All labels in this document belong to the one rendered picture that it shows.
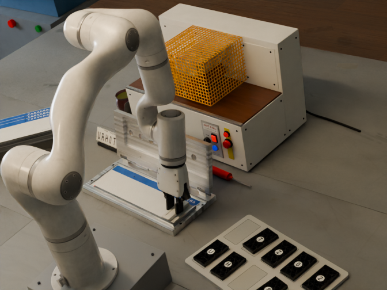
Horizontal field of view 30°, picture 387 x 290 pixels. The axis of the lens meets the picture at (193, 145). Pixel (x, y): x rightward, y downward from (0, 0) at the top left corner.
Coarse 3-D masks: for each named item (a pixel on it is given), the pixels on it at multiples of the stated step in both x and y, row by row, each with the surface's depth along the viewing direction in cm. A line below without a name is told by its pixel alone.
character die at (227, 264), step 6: (234, 252) 210; (228, 258) 209; (234, 258) 208; (240, 258) 208; (222, 264) 208; (228, 264) 207; (234, 264) 207; (240, 264) 207; (210, 270) 206; (216, 270) 205; (222, 270) 205; (228, 270) 205; (234, 270) 206; (216, 276) 205; (222, 276) 203
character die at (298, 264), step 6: (294, 258) 204; (300, 258) 204; (306, 258) 204; (312, 258) 203; (288, 264) 203; (294, 264) 202; (300, 264) 202; (306, 264) 202; (312, 264) 202; (282, 270) 202; (288, 270) 202; (294, 270) 201; (300, 270) 200; (288, 276) 200; (294, 276) 199
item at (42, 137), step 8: (32, 112) 282; (0, 120) 281; (24, 136) 273; (32, 136) 274; (40, 136) 274; (48, 136) 275; (0, 144) 272; (8, 144) 273; (16, 144) 274; (24, 144) 275; (32, 144) 275; (40, 144) 276; (48, 144) 277; (0, 152) 274; (0, 160) 276
